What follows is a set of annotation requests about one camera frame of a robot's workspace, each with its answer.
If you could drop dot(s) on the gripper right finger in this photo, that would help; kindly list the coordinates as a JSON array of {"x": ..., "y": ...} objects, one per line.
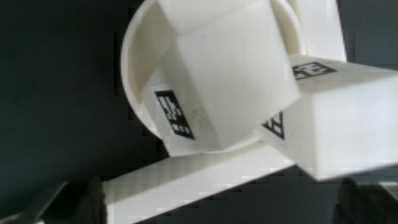
[{"x": 367, "y": 204}]

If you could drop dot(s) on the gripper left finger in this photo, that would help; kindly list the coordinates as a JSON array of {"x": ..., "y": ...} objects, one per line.
[{"x": 69, "y": 204}]

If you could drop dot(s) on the white U-shaped fence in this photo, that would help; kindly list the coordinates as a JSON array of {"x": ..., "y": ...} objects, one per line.
[{"x": 188, "y": 177}]

